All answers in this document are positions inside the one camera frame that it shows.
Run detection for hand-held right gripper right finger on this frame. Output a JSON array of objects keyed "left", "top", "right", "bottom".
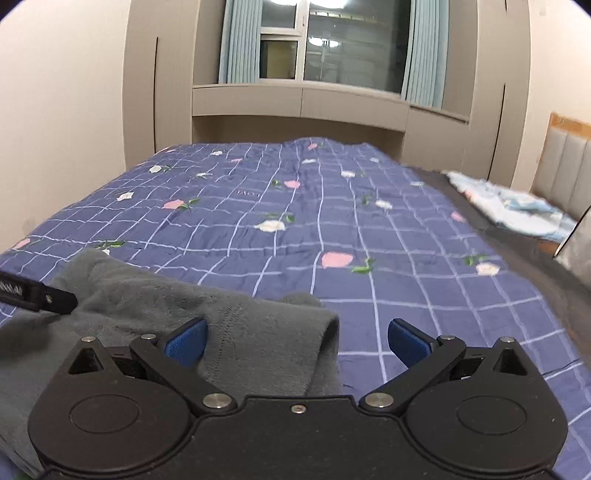
[{"left": 359, "top": 318, "right": 530, "bottom": 414}]

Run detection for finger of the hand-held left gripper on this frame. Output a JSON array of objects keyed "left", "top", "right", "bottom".
[{"left": 35, "top": 282, "right": 78, "bottom": 317}]

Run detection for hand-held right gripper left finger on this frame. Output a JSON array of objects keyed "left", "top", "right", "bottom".
[{"left": 67, "top": 318, "right": 239, "bottom": 414}]

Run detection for grey fleece pants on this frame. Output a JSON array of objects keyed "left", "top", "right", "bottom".
[{"left": 0, "top": 249, "right": 343, "bottom": 480}]

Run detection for blue checked floral quilt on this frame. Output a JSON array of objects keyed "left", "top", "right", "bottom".
[{"left": 0, "top": 137, "right": 588, "bottom": 480}]

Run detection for light blue floral pillow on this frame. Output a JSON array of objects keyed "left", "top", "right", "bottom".
[{"left": 445, "top": 171, "right": 579, "bottom": 241}]

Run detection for beige wardrobe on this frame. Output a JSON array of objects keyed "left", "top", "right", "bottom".
[
  {"left": 403, "top": 0, "right": 533, "bottom": 195},
  {"left": 122, "top": 0, "right": 228, "bottom": 171}
]

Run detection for grey padded headboard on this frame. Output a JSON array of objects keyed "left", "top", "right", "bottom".
[{"left": 530, "top": 111, "right": 591, "bottom": 223}]

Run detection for beige window bench cabinet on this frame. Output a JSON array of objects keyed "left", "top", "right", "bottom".
[{"left": 191, "top": 78, "right": 472, "bottom": 163}]

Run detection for light blue curtain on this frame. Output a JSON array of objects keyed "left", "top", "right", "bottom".
[
  {"left": 400, "top": 0, "right": 451, "bottom": 110},
  {"left": 218, "top": 0, "right": 264, "bottom": 85}
]

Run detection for window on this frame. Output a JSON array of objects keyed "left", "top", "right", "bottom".
[{"left": 257, "top": 0, "right": 413, "bottom": 96}]

